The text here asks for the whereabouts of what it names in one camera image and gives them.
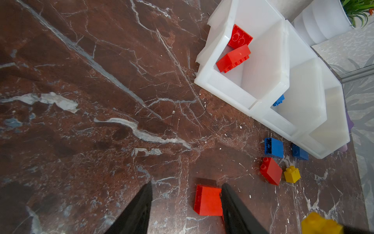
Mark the potted green plant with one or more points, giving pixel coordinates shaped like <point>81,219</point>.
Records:
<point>324,20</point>

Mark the yellow lego brick middle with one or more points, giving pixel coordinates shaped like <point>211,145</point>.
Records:
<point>315,224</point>

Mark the blue lego brick beside bin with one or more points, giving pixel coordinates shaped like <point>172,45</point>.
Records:
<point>273,147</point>

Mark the red square lego brick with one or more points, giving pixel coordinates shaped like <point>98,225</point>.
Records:
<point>271,171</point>

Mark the white three-compartment bin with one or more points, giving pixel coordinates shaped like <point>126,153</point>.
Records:
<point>313,114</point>

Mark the narrow red lego brick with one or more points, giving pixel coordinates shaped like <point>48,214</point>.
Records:
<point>233,59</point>

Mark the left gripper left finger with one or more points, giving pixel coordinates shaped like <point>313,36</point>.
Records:
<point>135,218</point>

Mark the blue lego brick near bin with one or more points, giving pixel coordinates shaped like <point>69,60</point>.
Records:
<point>279,101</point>

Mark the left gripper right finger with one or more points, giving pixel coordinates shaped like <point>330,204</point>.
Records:
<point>237,217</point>

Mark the small blue lego by bin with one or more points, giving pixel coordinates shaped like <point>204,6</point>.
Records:
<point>299,153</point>

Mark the small yellow lego brick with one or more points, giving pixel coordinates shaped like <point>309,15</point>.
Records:
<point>292,174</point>

